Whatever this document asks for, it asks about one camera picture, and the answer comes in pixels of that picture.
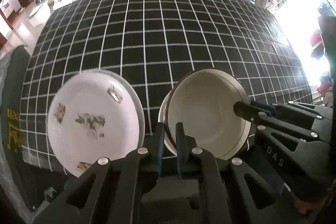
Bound plain white plate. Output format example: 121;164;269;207
86;68;146;148

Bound white plate cartoon pictures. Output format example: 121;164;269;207
47;72;139;177

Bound black white grid tablecloth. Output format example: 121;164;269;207
20;0;312;171

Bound white plastic bucket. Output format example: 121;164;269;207
27;0;51;27

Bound white bowl pink pattern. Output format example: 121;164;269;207
158;92;180;157

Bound small floral patterned bowl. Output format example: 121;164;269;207
158;68;251;160

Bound person right hand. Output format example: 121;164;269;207
291;189;335;215

